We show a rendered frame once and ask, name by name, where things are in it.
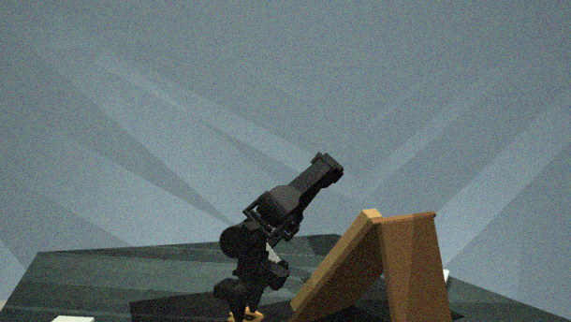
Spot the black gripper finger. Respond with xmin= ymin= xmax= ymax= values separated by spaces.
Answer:
xmin=227 ymin=296 xmax=253 ymax=322
xmin=247 ymin=282 xmax=268 ymax=313

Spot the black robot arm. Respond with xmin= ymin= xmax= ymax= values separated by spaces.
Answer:
xmin=219 ymin=152 xmax=344 ymax=291

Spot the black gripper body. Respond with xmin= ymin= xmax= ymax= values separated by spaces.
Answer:
xmin=213 ymin=248 xmax=269 ymax=304

